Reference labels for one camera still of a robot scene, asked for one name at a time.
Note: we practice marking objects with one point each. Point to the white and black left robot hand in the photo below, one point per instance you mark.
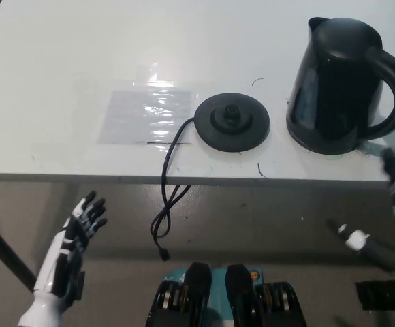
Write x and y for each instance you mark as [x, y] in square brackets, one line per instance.
[56, 262]

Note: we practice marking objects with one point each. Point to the black electric kettle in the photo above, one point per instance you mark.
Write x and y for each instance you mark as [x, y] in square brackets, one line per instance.
[337, 85]

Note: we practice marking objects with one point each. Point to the black and teal robot torso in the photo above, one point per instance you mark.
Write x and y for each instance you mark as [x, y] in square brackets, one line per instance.
[197, 289]

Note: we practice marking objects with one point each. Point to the black round kettle base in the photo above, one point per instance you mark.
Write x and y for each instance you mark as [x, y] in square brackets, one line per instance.
[248, 133]

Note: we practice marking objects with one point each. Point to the black table leg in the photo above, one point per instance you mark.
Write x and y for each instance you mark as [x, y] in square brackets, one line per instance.
[7, 252]

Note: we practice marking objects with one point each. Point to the clear plastic covered paper sheet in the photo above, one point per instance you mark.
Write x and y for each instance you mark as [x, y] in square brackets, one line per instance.
[126, 116]

